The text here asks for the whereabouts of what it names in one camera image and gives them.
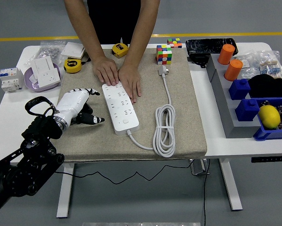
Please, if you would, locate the clear bag of resistors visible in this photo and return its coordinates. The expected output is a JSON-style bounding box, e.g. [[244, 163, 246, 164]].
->
[[257, 50, 282, 80]]

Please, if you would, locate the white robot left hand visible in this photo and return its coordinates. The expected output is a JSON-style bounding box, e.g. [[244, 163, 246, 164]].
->
[[56, 88, 106, 126]]

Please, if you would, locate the white table leg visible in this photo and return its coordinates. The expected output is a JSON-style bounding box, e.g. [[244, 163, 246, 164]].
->
[[56, 162, 75, 218], [219, 158, 243, 211]]

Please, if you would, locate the round yellow-black tape measure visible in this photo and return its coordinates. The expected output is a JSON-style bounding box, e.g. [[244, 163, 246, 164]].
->
[[63, 57, 92, 74]]

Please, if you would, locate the person's left hand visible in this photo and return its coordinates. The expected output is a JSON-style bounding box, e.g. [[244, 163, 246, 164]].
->
[[118, 63, 142, 104]]

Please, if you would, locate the white power strip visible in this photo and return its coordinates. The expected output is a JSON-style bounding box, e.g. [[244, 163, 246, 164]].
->
[[101, 81, 140, 136]]

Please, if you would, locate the grey stepped block stand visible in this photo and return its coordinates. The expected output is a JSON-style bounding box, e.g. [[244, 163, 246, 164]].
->
[[206, 53, 264, 139]]

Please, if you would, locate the black cloth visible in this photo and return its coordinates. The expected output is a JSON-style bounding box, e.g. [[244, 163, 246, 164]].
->
[[248, 74, 282, 99]]

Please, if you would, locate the black plastic tray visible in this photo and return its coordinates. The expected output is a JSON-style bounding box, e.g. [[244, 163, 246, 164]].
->
[[185, 38, 239, 57]]

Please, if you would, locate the blue block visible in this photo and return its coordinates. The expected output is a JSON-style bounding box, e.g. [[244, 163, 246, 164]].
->
[[229, 79, 251, 101], [235, 98, 260, 122]]

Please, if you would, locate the clear bag of white parts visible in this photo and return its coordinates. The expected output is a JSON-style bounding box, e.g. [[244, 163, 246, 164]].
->
[[234, 53, 261, 80]]

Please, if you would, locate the black plug cord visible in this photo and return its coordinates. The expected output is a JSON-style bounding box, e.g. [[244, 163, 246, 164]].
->
[[54, 163, 191, 185]]

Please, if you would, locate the blue plastic bin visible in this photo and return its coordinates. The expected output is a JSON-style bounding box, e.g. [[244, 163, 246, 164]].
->
[[253, 96, 282, 142]]

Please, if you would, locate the square yellow tape measure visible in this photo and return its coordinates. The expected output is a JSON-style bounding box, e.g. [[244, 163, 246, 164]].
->
[[112, 43, 128, 58]]

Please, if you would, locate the grey-brown mat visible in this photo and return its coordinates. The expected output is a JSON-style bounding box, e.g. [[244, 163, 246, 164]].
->
[[56, 48, 208, 163]]

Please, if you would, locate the black hanging cable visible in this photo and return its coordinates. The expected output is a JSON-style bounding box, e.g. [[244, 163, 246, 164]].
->
[[202, 159, 211, 226]]

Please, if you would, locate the person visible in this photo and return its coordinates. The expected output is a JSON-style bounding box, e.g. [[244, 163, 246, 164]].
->
[[86, 0, 142, 46]]

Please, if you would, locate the black box device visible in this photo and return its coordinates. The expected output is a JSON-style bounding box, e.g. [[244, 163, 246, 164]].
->
[[189, 54, 212, 69]]

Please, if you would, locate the white circuit breaker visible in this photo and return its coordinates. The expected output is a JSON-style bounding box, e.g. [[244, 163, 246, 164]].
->
[[0, 67, 24, 94]]

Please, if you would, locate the silver box under table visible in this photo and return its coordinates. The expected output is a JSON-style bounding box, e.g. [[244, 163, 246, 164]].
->
[[189, 159, 210, 175]]

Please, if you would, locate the yellow lemon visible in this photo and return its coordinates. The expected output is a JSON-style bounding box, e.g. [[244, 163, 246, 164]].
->
[[258, 105, 282, 129]]

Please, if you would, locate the white wall socket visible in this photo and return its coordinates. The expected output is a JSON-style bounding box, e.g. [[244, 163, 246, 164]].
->
[[34, 68, 61, 88]]

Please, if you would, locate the white flat switch plate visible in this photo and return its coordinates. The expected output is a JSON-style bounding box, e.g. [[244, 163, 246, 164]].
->
[[60, 41, 86, 59]]

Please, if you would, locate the orange cylinder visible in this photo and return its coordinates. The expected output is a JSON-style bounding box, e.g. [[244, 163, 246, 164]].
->
[[224, 59, 244, 82], [218, 44, 235, 65]]

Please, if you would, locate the white power strip cord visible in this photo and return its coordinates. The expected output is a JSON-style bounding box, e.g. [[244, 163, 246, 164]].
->
[[126, 65, 177, 158]]

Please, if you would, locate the person's right hand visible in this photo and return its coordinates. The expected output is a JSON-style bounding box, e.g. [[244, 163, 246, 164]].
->
[[92, 56, 120, 87]]

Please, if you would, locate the black table control panel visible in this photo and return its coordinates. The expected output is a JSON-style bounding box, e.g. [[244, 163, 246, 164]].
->
[[250, 155, 282, 163]]

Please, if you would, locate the clear bag of metal parts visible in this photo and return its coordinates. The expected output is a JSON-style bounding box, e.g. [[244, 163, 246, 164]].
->
[[24, 40, 66, 66]]

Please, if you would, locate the large colourful puzzle cube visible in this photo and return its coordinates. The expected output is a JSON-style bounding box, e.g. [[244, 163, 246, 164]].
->
[[156, 44, 173, 65]]

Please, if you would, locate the white switch panel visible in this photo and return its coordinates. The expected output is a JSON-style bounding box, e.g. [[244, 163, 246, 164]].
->
[[34, 56, 55, 76]]

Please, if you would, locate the small colourful puzzle cube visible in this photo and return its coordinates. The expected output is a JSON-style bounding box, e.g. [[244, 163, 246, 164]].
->
[[167, 38, 183, 49]]

